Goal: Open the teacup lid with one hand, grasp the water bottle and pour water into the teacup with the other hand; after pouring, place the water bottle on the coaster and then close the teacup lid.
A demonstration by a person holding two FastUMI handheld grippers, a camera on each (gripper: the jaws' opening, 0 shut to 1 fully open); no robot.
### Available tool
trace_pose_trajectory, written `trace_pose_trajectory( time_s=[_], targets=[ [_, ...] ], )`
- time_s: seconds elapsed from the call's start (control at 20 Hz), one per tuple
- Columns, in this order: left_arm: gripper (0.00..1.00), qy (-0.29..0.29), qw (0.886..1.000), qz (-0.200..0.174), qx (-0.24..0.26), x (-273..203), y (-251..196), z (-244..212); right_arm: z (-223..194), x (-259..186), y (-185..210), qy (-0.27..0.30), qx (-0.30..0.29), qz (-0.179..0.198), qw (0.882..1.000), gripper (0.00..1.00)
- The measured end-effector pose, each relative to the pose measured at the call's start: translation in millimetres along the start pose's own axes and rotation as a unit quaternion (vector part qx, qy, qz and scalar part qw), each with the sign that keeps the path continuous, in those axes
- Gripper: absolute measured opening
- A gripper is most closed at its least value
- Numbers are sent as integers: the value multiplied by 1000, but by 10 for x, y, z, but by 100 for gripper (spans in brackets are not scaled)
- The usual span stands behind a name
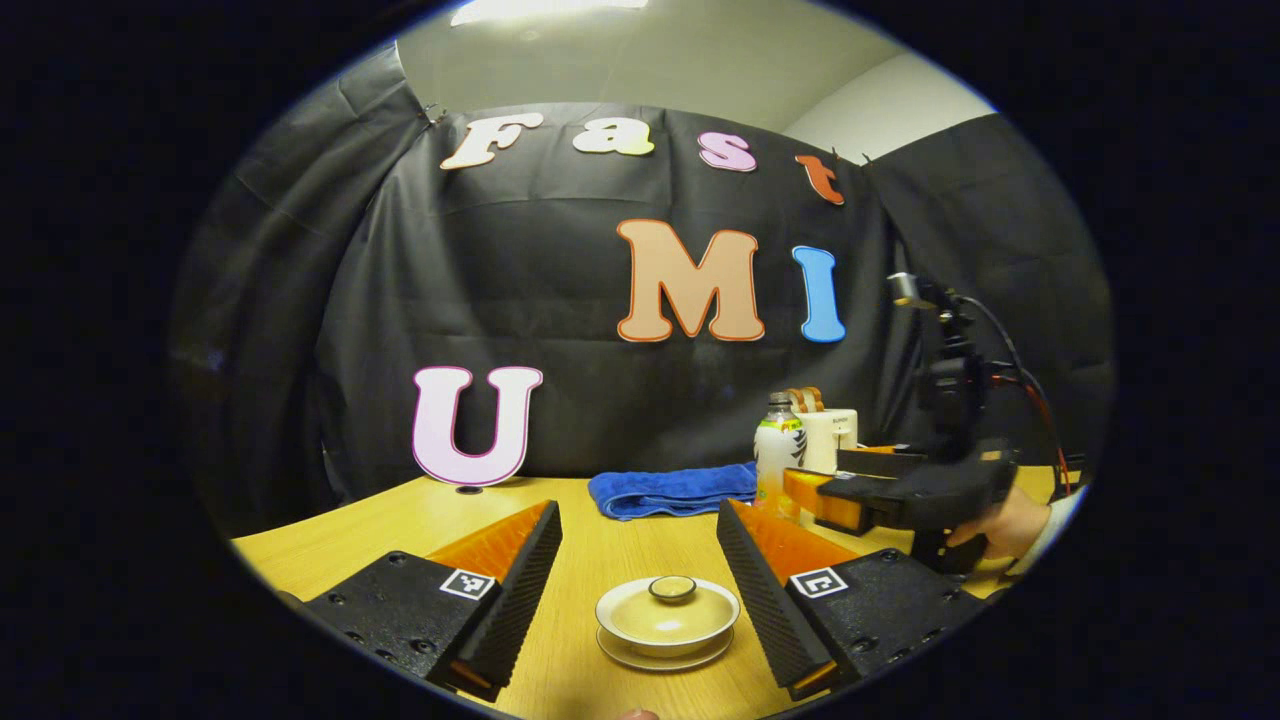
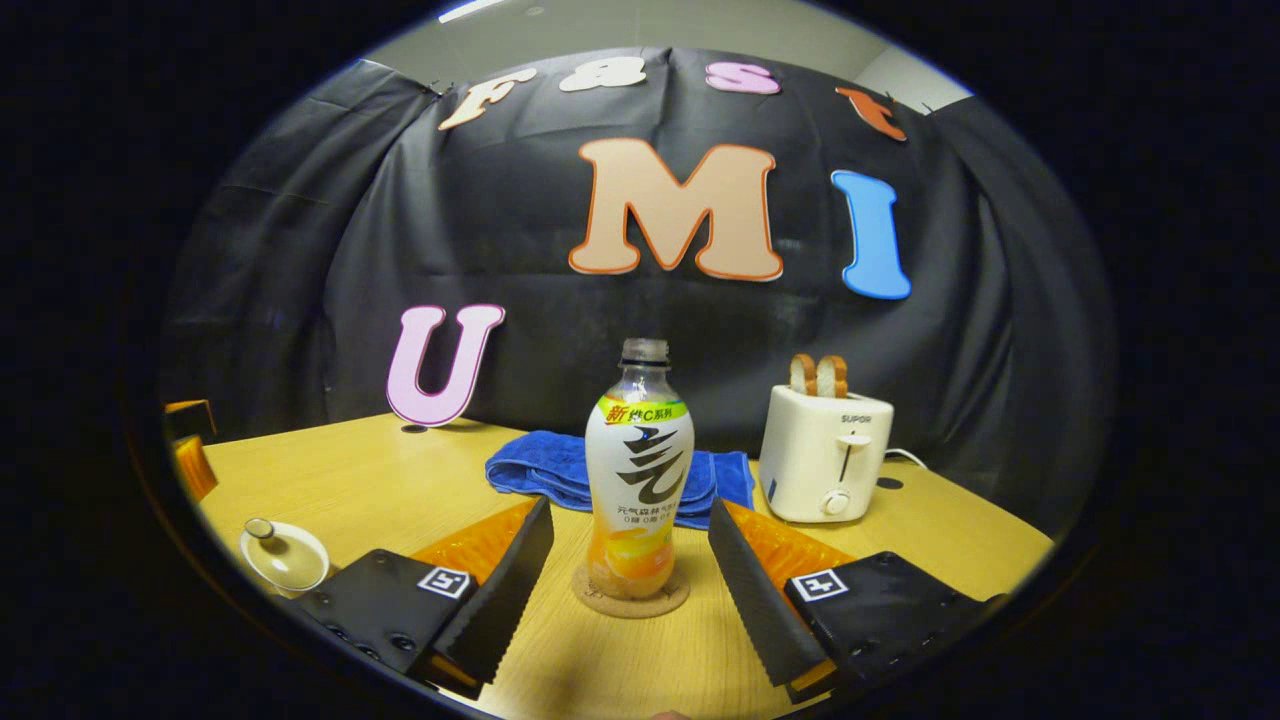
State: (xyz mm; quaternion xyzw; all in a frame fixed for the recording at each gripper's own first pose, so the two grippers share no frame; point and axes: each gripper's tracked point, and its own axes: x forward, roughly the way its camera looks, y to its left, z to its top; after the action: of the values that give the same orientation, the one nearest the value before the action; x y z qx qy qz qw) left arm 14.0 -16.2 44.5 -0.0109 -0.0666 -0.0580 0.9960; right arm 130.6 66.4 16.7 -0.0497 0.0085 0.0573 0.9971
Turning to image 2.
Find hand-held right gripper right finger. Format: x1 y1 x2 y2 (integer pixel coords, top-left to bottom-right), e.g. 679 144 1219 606
707 498 1011 706

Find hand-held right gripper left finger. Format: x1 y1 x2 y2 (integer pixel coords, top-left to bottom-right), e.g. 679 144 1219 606
300 497 556 701

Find round cork coaster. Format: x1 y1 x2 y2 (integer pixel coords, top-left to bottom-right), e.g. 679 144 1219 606
572 560 691 619

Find clear labelled water bottle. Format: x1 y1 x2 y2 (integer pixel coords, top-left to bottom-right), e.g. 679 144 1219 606
585 338 696 599

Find folded blue towel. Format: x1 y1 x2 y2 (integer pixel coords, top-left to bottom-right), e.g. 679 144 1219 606
486 430 756 531

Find white toaster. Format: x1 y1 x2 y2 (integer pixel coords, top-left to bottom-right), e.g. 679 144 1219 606
758 385 896 524

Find black backdrop cloth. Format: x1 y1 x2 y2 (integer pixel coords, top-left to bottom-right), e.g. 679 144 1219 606
160 45 1116 536

